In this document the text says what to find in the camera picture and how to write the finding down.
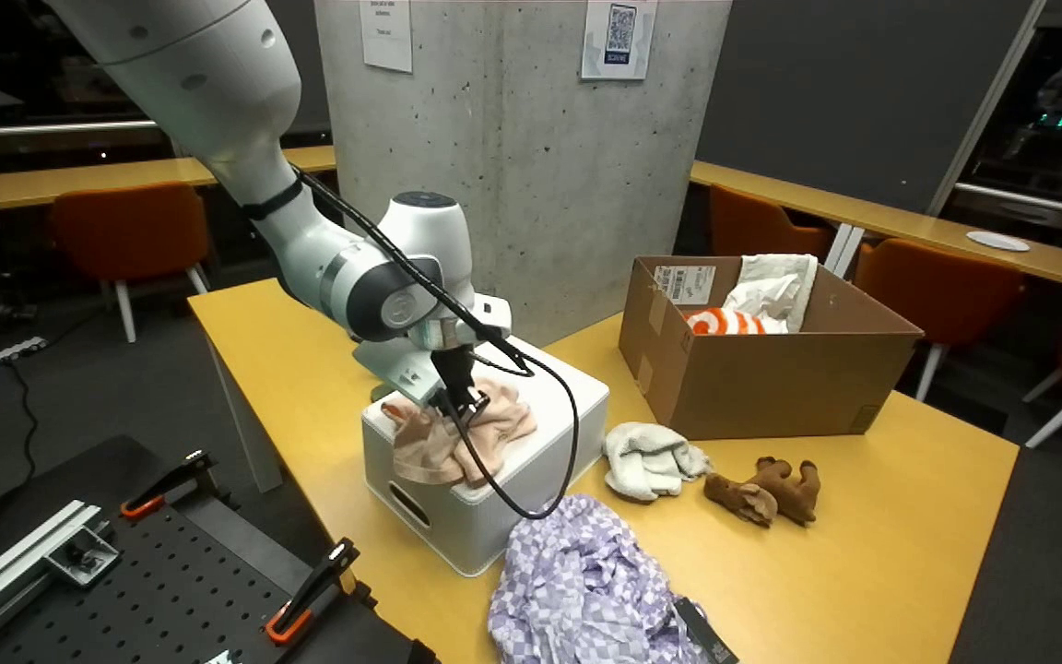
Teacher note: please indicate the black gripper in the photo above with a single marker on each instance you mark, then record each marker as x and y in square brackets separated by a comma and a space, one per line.
[459, 372]

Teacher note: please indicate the light pink shirt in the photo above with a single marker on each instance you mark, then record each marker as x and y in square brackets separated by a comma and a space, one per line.
[431, 447]

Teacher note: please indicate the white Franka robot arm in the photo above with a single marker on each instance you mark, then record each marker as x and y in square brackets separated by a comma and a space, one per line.
[210, 87]

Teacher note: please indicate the white plastic container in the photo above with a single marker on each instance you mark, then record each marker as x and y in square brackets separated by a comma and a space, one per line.
[555, 420]

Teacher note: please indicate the grey white cloth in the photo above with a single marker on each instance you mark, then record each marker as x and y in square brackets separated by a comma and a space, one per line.
[654, 462]

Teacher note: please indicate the purple patterned cloth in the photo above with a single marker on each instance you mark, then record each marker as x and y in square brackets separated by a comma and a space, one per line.
[581, 593]

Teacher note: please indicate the black orange clamp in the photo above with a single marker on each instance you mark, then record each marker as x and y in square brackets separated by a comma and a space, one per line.
[312, 593]
[164, 484]

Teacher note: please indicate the orange white striped item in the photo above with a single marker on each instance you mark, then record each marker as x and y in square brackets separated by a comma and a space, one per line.
[729, 323]

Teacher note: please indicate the cardboard box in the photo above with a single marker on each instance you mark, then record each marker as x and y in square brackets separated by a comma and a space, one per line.
[763, 382]

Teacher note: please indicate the brown stuffed toy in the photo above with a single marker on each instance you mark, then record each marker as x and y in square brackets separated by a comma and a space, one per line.
[763, 492]

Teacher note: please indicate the black flat object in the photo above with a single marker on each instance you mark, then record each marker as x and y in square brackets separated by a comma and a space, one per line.
[706, 631]

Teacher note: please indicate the white plastic bag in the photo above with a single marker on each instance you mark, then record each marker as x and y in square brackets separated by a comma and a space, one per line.
[774, 291]

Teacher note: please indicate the black perforated breadboard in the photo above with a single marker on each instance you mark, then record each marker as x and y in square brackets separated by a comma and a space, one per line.
[174, 593]

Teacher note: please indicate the plain white paper notice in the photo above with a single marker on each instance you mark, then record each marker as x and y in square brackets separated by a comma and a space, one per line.
[383, 32]

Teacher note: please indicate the white QR code poster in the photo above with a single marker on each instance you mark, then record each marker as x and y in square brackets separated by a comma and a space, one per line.
[615, 39]

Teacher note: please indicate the long wooden desk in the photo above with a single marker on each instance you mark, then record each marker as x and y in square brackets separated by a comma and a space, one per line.
[913, 227]

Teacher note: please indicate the white plate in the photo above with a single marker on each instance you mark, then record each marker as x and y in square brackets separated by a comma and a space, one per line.
[995, 240]

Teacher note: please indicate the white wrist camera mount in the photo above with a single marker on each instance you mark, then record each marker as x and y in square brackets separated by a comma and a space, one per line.
[394, 372]

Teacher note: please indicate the aluminium extrusion rail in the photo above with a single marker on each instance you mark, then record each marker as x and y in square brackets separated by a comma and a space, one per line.
[16, 565]

